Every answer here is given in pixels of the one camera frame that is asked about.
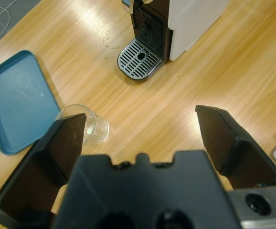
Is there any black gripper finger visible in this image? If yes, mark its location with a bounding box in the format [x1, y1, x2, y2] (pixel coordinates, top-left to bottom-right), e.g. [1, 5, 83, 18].
[195, 104, 276, 191]
[0, 113, 87, 229]

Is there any metal slotted drip tray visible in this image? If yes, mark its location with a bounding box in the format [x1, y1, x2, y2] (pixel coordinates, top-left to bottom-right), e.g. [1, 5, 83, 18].
[117, 38, 164, 82]

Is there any clear drinking glass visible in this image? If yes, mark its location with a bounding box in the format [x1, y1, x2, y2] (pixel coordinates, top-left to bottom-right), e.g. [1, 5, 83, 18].
[55, 104, 110, 146]

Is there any blue plastic tray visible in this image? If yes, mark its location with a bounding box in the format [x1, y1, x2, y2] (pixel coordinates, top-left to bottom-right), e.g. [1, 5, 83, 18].
[0, 49, 61, 157]

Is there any white capsule coffee machine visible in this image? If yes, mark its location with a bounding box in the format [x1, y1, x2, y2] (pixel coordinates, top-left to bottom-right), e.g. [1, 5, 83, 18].
[117, 0, 229, 82]

